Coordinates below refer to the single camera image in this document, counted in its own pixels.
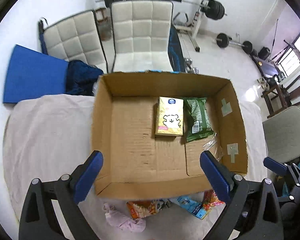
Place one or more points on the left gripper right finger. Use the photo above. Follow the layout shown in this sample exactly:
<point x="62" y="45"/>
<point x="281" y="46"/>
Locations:
<point x="251" y="208"/>

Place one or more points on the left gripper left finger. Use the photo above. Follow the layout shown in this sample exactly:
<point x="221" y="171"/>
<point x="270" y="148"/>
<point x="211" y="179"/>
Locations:
<point x="38" y="218"/>

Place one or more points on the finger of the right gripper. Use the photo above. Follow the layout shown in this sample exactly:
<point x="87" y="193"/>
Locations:
<point x="276" y="167"/>

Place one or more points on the red floral snack bag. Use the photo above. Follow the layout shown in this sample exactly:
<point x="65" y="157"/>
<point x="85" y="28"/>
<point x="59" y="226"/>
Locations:
<point x="210" y="200"/>

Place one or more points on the blue long snack bag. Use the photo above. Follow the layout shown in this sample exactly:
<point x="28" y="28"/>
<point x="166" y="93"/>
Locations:
<point x="197" y="209"/>

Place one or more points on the purple soft cloth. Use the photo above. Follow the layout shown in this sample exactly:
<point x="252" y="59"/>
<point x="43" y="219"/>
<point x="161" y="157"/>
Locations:
<point x="117" y="219"/>

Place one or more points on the orange panda snack bag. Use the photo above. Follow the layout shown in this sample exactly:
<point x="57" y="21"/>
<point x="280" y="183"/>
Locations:
<point x="145" y="208"/>

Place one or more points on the green snack bag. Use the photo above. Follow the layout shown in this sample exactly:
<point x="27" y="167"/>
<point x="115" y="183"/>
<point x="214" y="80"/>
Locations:
<point x="198" y="122"/>

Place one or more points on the yellow tissue pack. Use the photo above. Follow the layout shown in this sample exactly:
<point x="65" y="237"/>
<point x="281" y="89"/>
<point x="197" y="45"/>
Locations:
<point x="169" y="120"/>

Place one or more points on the grey shell chair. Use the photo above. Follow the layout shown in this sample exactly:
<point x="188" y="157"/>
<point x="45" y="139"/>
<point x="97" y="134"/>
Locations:
<point x="282" y="135"/>

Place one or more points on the clear plastic wrap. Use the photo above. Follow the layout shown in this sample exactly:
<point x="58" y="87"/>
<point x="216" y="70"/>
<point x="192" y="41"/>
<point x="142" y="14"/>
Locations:
<point x="213" y="145"/>

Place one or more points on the beige table cloth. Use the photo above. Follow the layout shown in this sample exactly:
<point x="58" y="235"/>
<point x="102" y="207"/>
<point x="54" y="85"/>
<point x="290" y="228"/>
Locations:
<point x="50" y="136"/>

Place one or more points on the dark wooden chair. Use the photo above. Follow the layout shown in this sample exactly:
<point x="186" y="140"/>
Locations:
<point x="289" y="96"/>

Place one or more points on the treadmill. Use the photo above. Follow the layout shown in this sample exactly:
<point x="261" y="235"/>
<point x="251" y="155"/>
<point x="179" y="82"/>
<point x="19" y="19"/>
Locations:
<point x="267" y="68"/>

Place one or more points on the cardboard milk box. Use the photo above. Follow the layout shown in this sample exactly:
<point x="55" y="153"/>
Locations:
<point x="137" y="164"/>

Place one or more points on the dark blue blanket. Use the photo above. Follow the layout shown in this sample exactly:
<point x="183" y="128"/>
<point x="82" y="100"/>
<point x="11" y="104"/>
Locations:
<point x="80" y="78"/>

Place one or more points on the blue foam mat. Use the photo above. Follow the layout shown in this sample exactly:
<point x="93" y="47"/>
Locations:
<point x="31" y="74"/>

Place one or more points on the barbell on floor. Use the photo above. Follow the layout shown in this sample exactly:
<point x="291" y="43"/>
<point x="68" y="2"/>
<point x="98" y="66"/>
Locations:
<point x="224" y="41"/>

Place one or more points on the chrome dumbbell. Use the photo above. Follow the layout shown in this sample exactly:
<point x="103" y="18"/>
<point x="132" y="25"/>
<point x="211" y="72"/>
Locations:
<point x="189" y="68"/>

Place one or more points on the white weight rack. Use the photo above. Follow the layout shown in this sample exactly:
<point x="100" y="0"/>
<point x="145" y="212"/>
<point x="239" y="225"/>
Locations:
<point x="192" y="28"/>

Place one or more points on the barbell on rack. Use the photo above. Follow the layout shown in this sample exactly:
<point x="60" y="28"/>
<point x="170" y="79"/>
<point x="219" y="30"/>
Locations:
<point x="165" y="0"/>

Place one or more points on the white quilted chair left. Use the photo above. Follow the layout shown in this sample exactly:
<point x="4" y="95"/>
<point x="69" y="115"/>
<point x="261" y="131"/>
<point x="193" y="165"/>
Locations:
<point x="76" y="37"/>

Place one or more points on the white quilted chair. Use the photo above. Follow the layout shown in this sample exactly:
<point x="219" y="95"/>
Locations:
<point x="141" y="32"/>
<point x="76" y="37"/>

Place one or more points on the white quilted chair centre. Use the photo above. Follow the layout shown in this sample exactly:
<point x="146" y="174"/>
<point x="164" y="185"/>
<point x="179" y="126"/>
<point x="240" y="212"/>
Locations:
<point x="141" y="32"/>

